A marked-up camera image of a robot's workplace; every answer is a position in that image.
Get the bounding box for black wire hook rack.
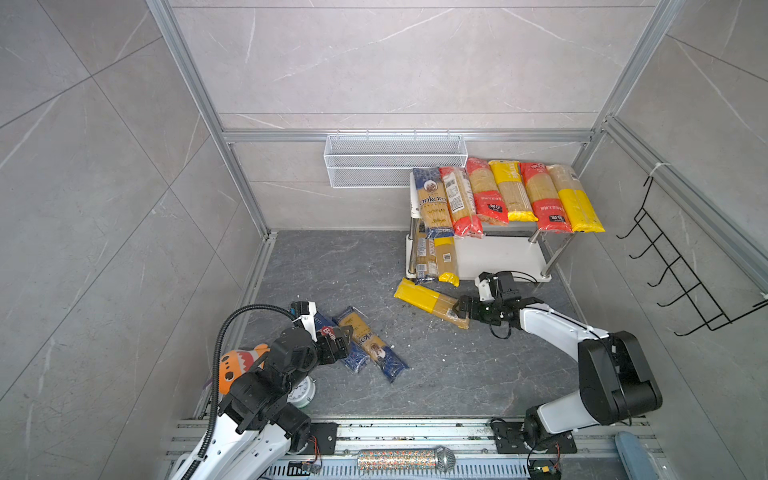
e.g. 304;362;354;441
616;176;767;338

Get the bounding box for red end long spaghetti bag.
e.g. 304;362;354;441
465;157;508;226

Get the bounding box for red white label spaghetti bag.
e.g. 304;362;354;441
440;167;484;238

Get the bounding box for light blue object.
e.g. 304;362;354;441
614;431;659;480

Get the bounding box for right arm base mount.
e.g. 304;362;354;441
488;418;577;454

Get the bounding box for white wire mesh basket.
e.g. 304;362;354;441
323;131;468;189

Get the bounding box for red horizontal spaghetti bag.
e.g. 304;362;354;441
520;163;573;233

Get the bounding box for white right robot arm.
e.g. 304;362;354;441
452;271;663;452

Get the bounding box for white two-tier shelf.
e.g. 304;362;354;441
404;171;577;283

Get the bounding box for yellow end spaghetti bag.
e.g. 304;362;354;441
433;237;460;287
394;278;470;330

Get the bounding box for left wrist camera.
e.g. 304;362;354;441
291;301;317;342

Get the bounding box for yellow Stature spaghetti bag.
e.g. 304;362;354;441
489;160;538;222

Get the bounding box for orange plush toy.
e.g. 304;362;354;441
218;343;270;396

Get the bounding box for blue clear spaghetti bag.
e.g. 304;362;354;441
334;307;409;383

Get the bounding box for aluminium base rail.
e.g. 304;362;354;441
159;417;677;479

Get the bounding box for yellow clear spaghetti bag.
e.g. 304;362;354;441
547;164;605;233

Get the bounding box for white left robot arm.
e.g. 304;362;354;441
172;302;353;479

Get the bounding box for blue yellow Ankara spaghetti bag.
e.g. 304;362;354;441
412;168;454;239

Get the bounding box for white alarm clock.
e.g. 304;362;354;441
287;376;316;409

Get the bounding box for blue Barilla spaghetti box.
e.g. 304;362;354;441
314;313;369;374

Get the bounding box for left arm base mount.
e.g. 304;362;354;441
289;422;339;457

